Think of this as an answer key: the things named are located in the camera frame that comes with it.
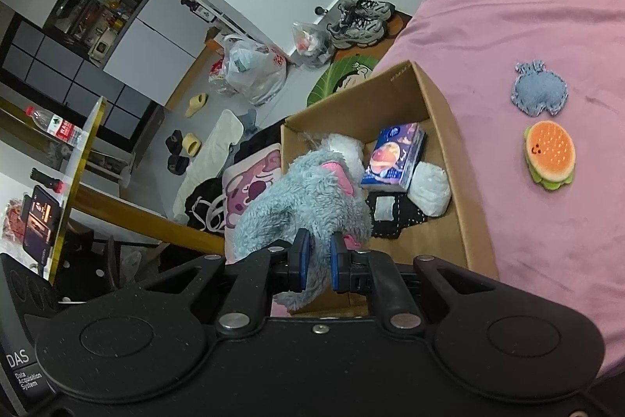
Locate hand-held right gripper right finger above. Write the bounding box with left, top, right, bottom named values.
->
left=329, top=232, right=494, bottom=335

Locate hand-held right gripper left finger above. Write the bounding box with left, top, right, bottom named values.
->
left=141, top=229, right=313, bottom=336

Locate grey plush toy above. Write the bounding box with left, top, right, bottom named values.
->
left=229, top=147, right=374, bottom=313

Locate black patch with white label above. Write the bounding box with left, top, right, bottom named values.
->
left=365, top=192, right=428, bottom=242

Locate white fluffy item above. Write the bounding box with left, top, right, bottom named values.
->
left=299, top=132, right=366, bottom=168

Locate blue tissue pack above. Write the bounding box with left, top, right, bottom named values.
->
left=361, top=123, right=427, bottom=193

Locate small white packet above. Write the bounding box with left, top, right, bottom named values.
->
left=407, top=162, right=452, bottom=217

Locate brown cardboard box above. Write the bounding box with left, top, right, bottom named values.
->
left=280, top=60, right=500, bottom=317

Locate burger plush toy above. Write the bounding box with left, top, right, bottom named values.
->
left=523, top=120, right=577, bottom=191

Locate blue denim patch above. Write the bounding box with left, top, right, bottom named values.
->
left=510, top=60, right=570, bottom=119

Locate pink printed pillow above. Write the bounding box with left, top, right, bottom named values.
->
left=222, top=143, right=284, bottom=261

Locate black chair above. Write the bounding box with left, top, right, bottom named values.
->
left=54, top=226, right=142, bottom=301

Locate black bag with white print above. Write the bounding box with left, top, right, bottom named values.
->
left=184, top=177, right=230, bottom=233

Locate dark cloth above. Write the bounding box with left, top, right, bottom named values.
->
left=233, top=116, right=289, bottom=164

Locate red snack packet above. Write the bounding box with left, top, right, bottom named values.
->
left=0, top=199, right=25, bottom=242

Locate white floor cloth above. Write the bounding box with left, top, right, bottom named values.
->
left=173, top=109, right=243, bottom=217

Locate round white table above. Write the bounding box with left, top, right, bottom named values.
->
left=0, top=97, right=225, bottom=286

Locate black red torch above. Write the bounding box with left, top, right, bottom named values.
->
left=30, top=169, right=66, bottom=193

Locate green printed floor mat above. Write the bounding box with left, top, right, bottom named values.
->
left=307, top=50, right=382, bottom=107

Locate white plastic bag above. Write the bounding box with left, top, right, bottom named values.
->
left=222, top=35, right=288, bottom=105

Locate clear plastic bag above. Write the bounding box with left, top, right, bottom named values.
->
left=292, top=21, right=333, bottom=68

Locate red label water bottle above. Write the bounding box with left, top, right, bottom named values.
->
left=24, top=106, right=84, bottom=149

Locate grey sneaker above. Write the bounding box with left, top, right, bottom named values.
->
left=337, top=0, right=396, bottom=27
left=326, top=14, right=386, bottom=51

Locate white kitchen cabinet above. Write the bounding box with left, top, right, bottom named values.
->
left=0, top=0, right=218, bottom=107

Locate spray bottle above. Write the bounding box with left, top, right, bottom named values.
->
left=180, top=0, right=216, bottom=23

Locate dark panelled cabinet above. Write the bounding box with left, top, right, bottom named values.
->
left=0, top=16, right=164, bottom=154

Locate white small appliance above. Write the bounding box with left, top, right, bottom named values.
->
left=89, top=33, right=118, bottom=65

